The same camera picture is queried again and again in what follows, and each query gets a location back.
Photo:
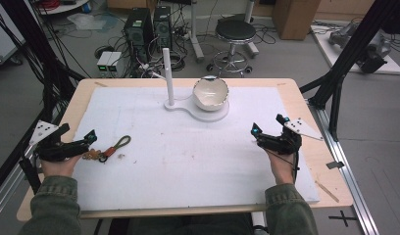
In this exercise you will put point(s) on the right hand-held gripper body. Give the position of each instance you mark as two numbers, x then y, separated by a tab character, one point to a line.
286	142

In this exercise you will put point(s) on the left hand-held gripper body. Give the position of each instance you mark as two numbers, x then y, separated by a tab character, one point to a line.
49	150

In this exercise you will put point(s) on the white ceramic bowl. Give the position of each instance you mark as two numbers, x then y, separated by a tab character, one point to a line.
210	94

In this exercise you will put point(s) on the person's left hand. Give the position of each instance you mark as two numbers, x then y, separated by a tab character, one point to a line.
60	166

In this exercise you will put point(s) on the person's right hand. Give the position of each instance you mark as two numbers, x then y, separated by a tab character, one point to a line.
281	169

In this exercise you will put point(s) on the grey tape piece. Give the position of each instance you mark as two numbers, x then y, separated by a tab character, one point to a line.
335	164

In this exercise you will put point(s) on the thin wooden stick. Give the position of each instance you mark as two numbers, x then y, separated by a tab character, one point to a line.
327	191

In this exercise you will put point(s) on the white foam mat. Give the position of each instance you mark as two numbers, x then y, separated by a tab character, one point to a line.
188	163

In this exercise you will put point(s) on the white power supply box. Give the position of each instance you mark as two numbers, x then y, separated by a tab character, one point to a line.
103	62
114	62

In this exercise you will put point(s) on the white platform board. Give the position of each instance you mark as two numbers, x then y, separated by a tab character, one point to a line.
332	55

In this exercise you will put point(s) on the white stand with pole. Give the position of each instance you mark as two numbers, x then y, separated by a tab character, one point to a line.
169	78

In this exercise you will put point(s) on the black round stool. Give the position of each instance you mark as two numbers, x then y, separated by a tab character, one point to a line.
235	32

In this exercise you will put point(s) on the brown cardboard box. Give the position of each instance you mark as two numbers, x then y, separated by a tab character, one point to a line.
294	18

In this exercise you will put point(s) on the clear plastic sheet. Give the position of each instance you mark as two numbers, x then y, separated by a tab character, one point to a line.
87	21

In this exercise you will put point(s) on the white desk leg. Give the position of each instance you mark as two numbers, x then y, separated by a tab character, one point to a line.
195	36

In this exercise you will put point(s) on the large black computer tower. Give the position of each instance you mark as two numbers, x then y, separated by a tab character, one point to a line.
137	32

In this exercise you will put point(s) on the grey robot part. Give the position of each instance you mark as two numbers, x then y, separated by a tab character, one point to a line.
374	49

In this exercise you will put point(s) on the person's dark trousers lap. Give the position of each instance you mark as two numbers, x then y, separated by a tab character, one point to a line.
188	225

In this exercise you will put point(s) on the round white table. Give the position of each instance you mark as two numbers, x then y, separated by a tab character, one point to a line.
62	7

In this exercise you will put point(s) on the small black computer tower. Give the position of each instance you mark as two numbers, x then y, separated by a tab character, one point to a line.
162	27

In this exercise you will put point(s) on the aluminium rail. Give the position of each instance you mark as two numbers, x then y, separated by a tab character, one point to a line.
348	176

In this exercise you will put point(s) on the black metal frame strut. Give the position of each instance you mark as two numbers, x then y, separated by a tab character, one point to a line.
348	55

